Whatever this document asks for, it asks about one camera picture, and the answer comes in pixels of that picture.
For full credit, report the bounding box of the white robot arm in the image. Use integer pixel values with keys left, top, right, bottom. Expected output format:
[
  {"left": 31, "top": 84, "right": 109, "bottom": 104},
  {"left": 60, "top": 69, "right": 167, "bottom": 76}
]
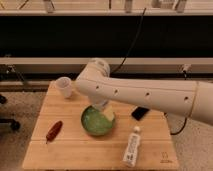
[{"left": 75, "top": 58, "right": 213, "bottom": 126}]

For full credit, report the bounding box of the black hanging cable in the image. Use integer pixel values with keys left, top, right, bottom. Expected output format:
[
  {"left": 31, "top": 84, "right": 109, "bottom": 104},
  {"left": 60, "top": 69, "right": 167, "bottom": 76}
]
[{"left": 109, "top": 7, "right": 148, "bottom": 75}]

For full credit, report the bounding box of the red chili pepper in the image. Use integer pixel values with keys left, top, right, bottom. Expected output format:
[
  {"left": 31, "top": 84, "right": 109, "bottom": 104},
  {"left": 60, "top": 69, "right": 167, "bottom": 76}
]
[{"left": 46, "top": 121, "right": 63, "bottom": 142}]

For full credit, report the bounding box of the black floor cable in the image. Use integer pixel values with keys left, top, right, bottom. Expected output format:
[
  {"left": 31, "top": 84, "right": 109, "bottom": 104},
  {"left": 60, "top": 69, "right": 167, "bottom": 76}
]
[{"left": 163, "top": 112, "right": 190, "bottom": 136}]

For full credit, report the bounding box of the green bowl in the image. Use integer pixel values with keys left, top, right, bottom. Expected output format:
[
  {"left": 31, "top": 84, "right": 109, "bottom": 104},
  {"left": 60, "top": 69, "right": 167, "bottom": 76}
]
[{"left": 81, "top": 106, "right": 115, "bottom": 136}]

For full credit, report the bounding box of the black office chair base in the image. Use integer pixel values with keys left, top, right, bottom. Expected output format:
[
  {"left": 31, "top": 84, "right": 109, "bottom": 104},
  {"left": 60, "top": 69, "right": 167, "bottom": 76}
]
[{"left": 0, "top": 65, "right": 29, "bottom": 132}]

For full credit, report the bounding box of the black smartphone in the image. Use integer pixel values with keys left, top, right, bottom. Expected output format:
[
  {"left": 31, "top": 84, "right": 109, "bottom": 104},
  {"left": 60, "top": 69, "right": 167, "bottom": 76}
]
[{"left": 131, "top": 107, "right": 148, "bottom": 121}]

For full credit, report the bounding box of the clear plastic cup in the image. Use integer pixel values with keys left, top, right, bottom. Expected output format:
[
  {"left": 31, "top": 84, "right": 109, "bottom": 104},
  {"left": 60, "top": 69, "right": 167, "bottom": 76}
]
[{"left": 55, "top": 77, "right": 72, "bottom": 98}]

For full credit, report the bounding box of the white plastic bottle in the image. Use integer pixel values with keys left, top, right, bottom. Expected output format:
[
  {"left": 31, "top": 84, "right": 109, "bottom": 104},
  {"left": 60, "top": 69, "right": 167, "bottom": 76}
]
[{"left": 123, "top": 126, "right": 141, "bottom": 167}]

